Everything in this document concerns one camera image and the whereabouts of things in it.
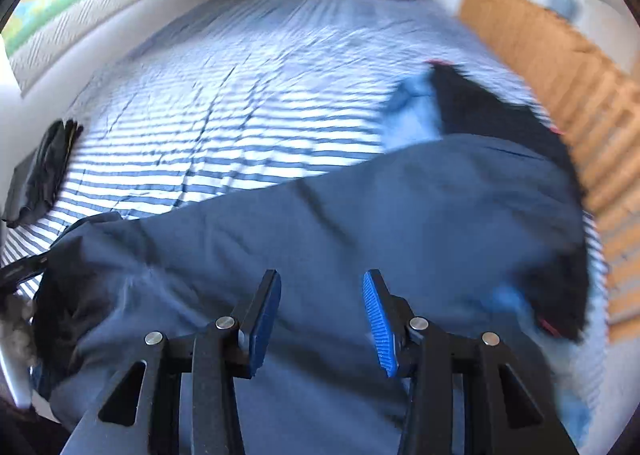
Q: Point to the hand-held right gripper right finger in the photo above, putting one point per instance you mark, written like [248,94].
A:
[377,330]

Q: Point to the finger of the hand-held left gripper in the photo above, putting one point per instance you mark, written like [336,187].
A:
[22,269]

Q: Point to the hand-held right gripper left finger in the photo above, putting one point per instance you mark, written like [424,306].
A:
[265,325]

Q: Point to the person's left forearm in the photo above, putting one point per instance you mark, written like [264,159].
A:
[15,330]

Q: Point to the folded dark grey pants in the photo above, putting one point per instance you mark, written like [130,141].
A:
[40,170]

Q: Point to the light blue garment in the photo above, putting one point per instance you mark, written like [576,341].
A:
[415,110]

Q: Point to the blue white striped bed sheet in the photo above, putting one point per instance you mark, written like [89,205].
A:
[250,100]

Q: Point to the black garment with red trim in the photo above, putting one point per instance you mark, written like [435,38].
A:
[480,100]

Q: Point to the wooden slatted rack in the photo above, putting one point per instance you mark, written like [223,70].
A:
[600,100]

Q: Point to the green landscape wall poster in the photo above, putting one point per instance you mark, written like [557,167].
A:
[75,10]

